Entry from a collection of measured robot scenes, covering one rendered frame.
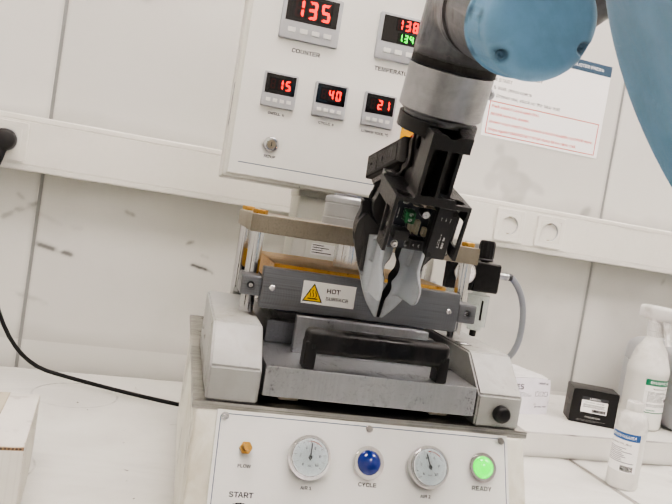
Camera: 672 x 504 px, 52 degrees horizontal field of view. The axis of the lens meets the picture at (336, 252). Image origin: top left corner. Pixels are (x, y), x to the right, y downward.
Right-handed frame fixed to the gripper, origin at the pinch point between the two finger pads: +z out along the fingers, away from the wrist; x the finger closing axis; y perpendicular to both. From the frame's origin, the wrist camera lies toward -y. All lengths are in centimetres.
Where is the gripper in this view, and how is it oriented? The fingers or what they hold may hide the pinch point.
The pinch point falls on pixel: (378, 301)
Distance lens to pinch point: 71.4
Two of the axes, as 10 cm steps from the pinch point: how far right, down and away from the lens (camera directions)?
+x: 9.6, 1.4, 2.2
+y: 1.4, 4.2, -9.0
